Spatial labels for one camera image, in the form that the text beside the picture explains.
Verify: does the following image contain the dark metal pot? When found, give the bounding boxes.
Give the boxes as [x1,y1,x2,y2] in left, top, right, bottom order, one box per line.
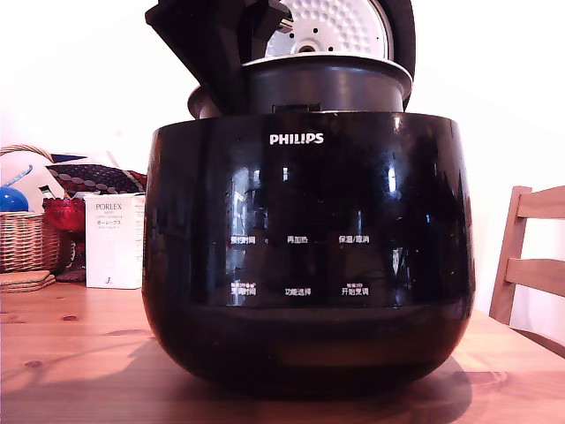
[186,52,415,122]

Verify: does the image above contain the black rice cooker lid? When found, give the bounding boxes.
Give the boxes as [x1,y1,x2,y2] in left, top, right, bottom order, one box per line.
[263,0,418,83]

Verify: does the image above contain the black Philips rice cooker body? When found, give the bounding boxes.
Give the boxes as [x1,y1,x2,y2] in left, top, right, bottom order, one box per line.
[141,110,478,395]

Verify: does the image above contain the dark patterned cloth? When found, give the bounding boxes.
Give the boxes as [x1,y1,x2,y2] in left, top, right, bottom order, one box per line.
[45,163,149,201]

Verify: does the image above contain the white paper bag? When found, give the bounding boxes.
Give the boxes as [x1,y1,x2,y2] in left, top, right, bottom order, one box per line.
[11,151,68,214]

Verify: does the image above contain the red glass bowl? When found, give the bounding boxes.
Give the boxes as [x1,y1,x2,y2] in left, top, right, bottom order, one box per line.
[41,197,87,282]

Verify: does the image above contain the white Porlex box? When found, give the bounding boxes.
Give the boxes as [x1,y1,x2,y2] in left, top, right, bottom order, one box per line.
[84,192,147,290]

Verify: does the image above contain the blue ball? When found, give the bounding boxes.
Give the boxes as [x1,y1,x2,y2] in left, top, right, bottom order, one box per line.
[0,185,30,214]

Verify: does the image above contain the woven wicker basket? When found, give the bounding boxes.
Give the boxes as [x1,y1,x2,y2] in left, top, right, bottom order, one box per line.
[0,143,64,275]

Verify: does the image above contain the stack of cork coasters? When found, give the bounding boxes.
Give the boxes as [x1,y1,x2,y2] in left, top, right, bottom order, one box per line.
[0,271,57,294]

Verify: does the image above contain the wooden chair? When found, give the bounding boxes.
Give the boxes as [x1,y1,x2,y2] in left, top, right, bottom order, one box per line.
[488,185,565,345]

